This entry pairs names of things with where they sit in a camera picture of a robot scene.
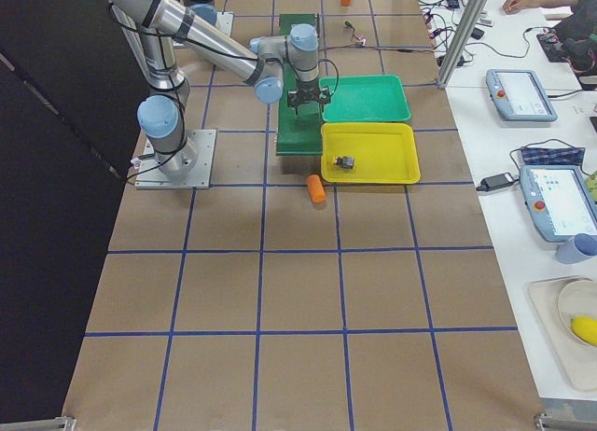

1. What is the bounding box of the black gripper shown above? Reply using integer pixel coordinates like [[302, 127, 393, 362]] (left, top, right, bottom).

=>
[[286, 78, 332, 111]]

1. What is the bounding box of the yellow push button small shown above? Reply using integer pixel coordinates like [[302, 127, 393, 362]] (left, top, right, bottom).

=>
[[331, 156, 355, 170]]

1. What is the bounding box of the plain orange cylinder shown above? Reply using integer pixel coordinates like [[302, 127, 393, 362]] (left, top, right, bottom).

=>
[[306, 174, 326, 203]]

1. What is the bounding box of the person hand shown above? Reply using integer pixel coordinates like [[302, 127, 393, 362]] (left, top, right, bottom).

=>
[[502, 0, 528, 15]]

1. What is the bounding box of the green conveyor belt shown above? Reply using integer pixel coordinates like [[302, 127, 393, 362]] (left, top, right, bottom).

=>
[[274, 13, 324, 158]]

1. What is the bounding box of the green plastic tray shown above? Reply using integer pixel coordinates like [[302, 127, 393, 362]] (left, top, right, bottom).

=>
[[320, 75, 411, 122]]

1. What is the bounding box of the yellow plastic tray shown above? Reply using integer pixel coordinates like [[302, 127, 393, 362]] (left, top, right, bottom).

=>
[[320, 122, 421, 185]]

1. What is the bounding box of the teach pendant far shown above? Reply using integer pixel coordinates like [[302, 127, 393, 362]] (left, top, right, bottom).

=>
[[485, 69, 558, 122]]

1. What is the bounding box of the teach pendant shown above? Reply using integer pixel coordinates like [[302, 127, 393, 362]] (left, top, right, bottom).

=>
[[485, 69, 558, 122], [520, 165, 596, 243]]

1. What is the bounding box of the black power adapter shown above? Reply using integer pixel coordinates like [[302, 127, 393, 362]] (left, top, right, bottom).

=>
[[476, 172, 519, 193]]

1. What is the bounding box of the blue patterned cloth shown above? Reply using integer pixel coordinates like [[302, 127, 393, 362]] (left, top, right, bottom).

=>
[[521, 146, 585, 166]]

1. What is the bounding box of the teach pendant near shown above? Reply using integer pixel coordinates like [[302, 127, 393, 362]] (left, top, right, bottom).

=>
[[520, 165, 596, 243]]

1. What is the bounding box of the blue cup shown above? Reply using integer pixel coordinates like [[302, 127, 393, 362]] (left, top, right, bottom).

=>
[[555, 233, 597, 264]]

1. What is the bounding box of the yellow banana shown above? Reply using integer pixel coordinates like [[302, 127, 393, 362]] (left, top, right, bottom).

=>
[[570, 316, 597, 346]]

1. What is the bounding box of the beige tray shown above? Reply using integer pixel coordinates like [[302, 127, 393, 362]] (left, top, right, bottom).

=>
[[528, 277, 596, 393]]

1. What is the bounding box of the red black wire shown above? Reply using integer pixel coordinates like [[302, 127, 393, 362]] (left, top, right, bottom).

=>
[[343, 20, 437, 55]]

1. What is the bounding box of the aluminium frame post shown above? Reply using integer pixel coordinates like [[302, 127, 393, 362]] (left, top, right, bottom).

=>
[[437, 0, 487, 89]]

